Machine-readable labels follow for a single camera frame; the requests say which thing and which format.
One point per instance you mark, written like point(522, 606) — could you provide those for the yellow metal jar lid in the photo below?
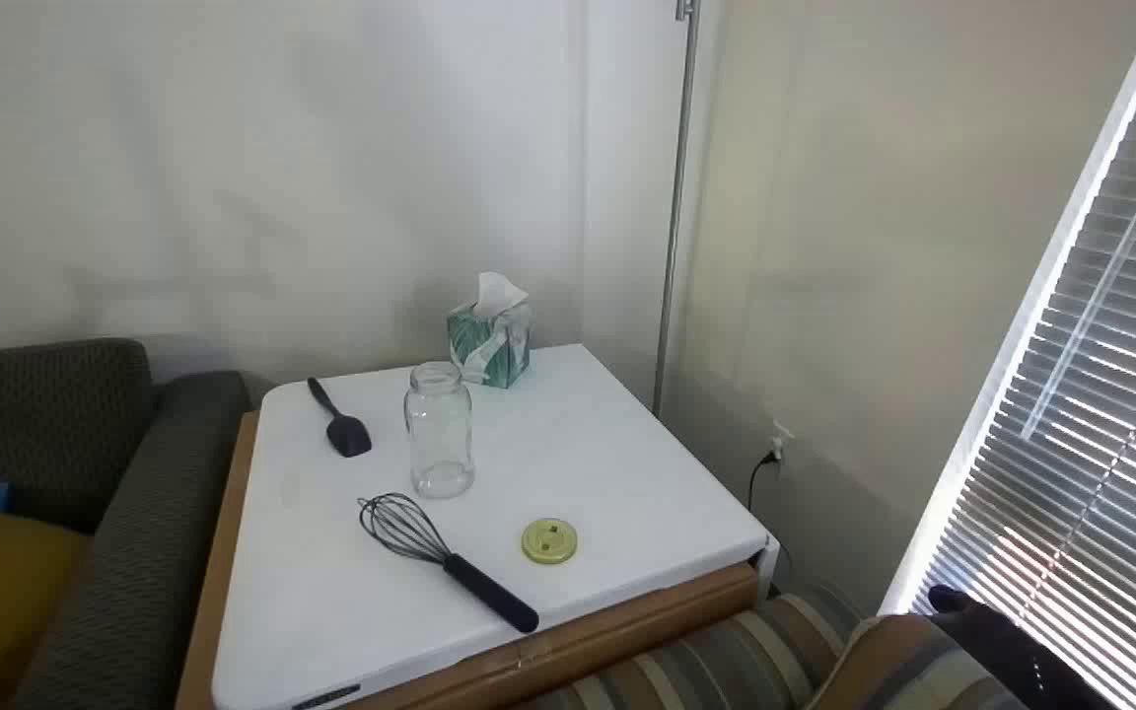
point(550, 542)

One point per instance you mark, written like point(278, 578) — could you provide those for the clear glass jar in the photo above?
point(439, 440)

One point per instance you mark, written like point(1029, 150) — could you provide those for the teal patterned tissue box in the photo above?
point(487, 344)

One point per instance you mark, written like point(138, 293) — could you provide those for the white foam board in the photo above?
point(594, 457)

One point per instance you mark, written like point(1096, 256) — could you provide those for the small black strip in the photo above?
point(323, 695)

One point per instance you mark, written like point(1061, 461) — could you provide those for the grey fabric sofa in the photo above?
point(136, 498)

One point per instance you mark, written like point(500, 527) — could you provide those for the white window blinds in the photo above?
point(1104, 397)

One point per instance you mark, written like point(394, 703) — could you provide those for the black stand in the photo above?
point(1021, 656)

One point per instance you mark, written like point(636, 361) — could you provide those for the thin metal wall conduit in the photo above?
point(671, 212)

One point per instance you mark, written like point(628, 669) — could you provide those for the white wall outlet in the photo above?
point(777, 440)

